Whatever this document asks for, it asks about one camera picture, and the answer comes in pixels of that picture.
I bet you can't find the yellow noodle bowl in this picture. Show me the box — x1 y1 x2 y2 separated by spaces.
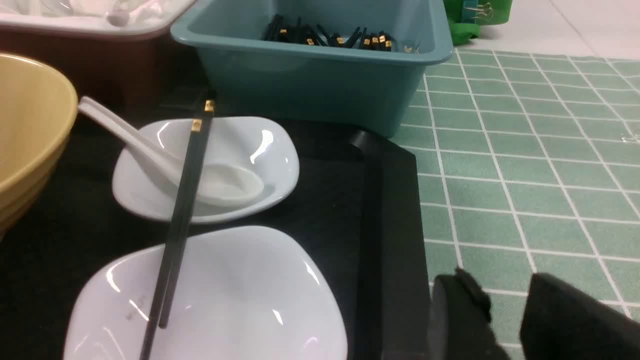
0 53 79 235

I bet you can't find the black serving tray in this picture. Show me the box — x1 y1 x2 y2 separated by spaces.
1 115 431 360

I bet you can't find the large white dish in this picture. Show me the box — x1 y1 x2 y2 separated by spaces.
62 225 348 360

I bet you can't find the teal plastic bin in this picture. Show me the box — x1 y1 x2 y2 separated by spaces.
170 0 454 137

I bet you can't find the white spoon bin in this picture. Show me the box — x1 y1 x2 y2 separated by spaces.
0 0 195 38

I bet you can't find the black chopstick gold tip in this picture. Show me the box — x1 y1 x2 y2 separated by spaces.
139 118 210 360

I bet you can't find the green checkered tablecloth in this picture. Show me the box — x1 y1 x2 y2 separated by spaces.
393 48 640 360

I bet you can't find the small white dish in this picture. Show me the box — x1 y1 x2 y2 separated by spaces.
112 116 300 224

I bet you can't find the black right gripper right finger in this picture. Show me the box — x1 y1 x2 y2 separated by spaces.
519 272 640 360

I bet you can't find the pile of black chopsticks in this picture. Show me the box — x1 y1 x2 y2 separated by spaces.
260 13 397 52

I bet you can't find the white ceramic spoon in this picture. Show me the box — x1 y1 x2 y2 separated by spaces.
78 96 265 207

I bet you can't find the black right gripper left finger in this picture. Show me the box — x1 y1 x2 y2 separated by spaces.
429 268 510 360

